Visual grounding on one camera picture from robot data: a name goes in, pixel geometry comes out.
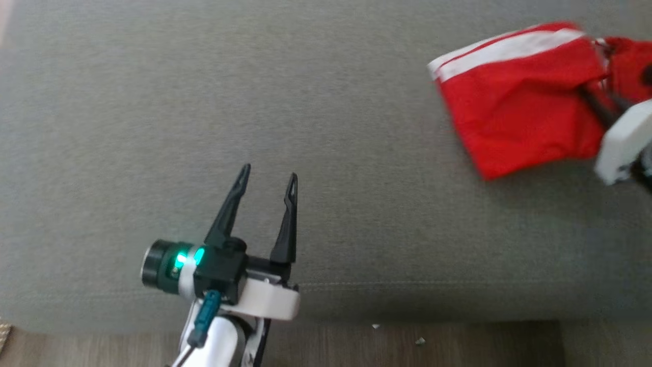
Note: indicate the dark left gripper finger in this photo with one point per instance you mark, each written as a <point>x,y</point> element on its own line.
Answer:
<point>288,227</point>
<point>227,214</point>

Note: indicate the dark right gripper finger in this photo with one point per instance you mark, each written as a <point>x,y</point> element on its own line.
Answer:
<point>598,108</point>
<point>622,102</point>

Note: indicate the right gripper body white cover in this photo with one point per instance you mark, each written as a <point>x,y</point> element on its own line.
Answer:
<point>624,140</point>

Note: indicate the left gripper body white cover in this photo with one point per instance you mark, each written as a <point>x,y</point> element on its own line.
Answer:
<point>270,300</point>

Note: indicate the red white striped garment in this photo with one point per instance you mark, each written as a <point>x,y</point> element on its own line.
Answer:
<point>514,107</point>

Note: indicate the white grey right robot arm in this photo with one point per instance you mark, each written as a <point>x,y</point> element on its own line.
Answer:
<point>646,173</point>

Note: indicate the grey fabric sofa seat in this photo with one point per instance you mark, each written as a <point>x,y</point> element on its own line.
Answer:
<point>331,153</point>

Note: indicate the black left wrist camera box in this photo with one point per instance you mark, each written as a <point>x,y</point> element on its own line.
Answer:
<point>219,270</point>

